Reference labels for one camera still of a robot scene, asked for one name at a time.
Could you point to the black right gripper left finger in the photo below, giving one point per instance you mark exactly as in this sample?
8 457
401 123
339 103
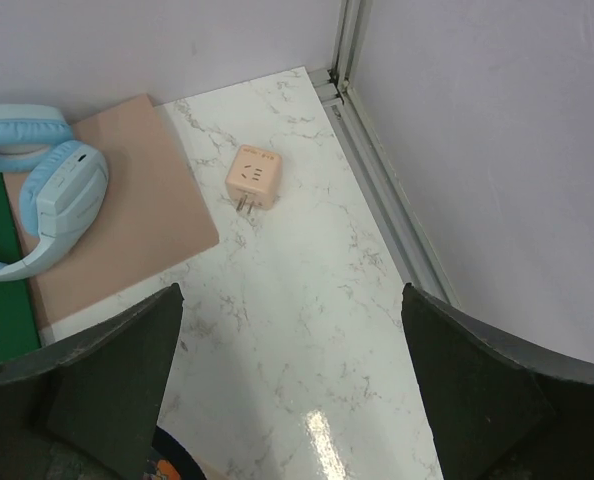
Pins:
86 407

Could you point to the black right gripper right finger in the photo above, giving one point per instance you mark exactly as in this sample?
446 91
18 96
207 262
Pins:
499 407

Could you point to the cream canvas tote bag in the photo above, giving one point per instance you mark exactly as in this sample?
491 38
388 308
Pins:
168 460

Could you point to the light blue headphones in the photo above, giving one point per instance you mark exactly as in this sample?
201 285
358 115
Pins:
66 184

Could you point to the pink cube power adapter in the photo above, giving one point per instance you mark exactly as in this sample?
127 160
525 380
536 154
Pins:
254 178

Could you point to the aluminium frame rail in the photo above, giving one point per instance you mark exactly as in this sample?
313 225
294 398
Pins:
407 243

